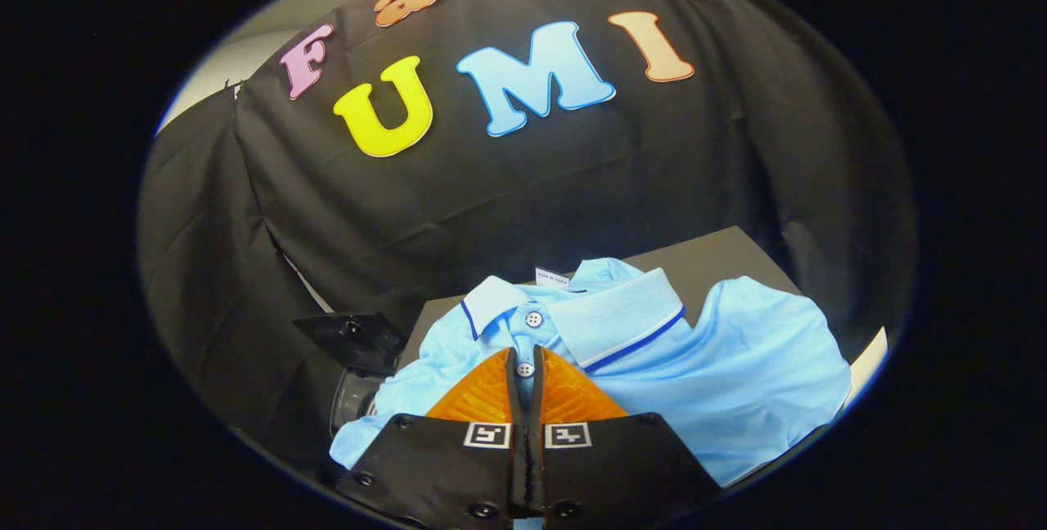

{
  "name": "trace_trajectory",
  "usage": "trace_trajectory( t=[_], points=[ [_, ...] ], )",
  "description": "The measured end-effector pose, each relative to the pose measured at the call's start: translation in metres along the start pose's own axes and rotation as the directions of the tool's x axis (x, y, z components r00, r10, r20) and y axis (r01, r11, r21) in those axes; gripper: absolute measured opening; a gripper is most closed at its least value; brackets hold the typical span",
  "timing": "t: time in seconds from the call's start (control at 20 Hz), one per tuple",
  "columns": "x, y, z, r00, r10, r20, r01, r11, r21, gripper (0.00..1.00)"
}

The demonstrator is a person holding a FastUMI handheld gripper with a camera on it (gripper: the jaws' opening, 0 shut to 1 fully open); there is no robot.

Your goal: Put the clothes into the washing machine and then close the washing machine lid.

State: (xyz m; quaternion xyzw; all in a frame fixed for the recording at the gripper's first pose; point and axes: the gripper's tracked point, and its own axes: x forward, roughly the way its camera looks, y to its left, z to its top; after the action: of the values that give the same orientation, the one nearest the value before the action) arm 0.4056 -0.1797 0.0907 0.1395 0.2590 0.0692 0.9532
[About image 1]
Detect dark washing machine lid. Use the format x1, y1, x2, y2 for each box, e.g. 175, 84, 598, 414
294, 313, 406, 377

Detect light blue polo shirt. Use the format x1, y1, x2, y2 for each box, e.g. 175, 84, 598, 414
329, 258, 853, 488

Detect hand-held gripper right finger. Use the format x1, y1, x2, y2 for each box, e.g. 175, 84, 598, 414
528, 344, 725, 530

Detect beige cabinet with black frame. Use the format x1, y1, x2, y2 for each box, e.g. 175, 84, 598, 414
397, 226, 890, 488

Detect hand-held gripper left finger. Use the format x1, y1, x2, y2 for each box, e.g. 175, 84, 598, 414
335, 346, 528, 530

